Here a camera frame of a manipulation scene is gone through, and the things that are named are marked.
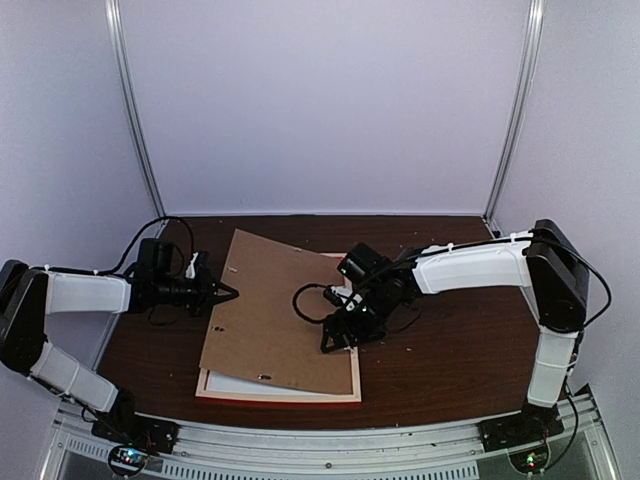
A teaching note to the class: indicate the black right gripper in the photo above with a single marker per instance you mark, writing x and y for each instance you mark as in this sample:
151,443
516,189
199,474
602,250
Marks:
351,332

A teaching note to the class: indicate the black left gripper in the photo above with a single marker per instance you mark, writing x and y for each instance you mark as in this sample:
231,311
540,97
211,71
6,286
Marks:
206,287

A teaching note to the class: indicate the brown backing board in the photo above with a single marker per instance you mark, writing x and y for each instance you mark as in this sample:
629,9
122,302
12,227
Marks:
270,310

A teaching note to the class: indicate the red landscape photo print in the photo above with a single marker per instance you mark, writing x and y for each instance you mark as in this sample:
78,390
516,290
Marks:
219,383

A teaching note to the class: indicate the pink wooden picture frame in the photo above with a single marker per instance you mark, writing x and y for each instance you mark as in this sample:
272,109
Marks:
357,380

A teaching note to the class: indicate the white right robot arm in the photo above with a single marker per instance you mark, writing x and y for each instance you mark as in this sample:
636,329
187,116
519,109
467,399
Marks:
541,259

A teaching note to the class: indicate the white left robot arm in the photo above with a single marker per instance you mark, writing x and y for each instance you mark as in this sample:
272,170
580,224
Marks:
31,296

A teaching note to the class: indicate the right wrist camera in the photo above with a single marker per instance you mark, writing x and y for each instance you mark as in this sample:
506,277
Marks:
341,296

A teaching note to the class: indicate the aluminium front rail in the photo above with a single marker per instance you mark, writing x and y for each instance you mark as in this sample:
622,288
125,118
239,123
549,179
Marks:
452,450

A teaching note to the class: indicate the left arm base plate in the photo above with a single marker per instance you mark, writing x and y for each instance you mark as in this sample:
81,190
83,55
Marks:
152,435

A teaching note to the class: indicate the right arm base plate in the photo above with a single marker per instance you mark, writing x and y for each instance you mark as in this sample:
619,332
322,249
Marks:
516,430

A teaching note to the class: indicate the left aluminium corner post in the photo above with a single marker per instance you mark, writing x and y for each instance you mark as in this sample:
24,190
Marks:
118,41

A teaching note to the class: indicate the aluminium corner post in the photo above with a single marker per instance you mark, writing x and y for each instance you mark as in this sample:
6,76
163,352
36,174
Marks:
526,74
118,41

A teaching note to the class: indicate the right aluminium corner post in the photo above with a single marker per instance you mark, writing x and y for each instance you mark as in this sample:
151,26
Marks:
526,74

